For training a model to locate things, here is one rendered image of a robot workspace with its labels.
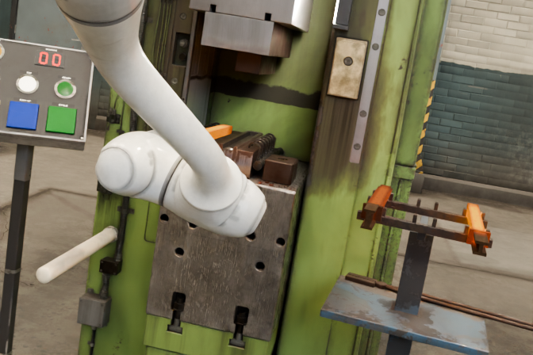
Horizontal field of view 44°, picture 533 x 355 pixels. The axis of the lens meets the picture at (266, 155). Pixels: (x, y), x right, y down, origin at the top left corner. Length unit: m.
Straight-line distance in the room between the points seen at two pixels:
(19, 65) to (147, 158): 0.93
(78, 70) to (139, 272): 0.69
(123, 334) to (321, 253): 0.72
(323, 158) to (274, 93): 0.44
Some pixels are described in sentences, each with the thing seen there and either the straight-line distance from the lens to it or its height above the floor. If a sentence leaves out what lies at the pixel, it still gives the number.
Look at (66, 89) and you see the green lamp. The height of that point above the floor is 1.09.
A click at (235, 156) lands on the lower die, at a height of 0.97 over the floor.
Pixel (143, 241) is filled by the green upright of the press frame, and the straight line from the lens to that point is 2.20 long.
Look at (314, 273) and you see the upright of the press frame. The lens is 2.11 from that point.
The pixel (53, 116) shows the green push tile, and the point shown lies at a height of 1.01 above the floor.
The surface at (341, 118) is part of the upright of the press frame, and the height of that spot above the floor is 1.12.
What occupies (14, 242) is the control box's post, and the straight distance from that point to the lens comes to 2.12.
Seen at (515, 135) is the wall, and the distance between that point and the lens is 8.01.
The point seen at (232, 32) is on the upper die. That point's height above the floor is 1.32.
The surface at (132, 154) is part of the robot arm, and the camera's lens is 1.09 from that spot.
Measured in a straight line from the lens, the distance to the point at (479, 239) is 1.48.
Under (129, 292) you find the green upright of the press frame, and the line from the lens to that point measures 2.27.
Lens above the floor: 1.29
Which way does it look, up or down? 9 degrees down
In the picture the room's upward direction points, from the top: 9 degrees clockwise
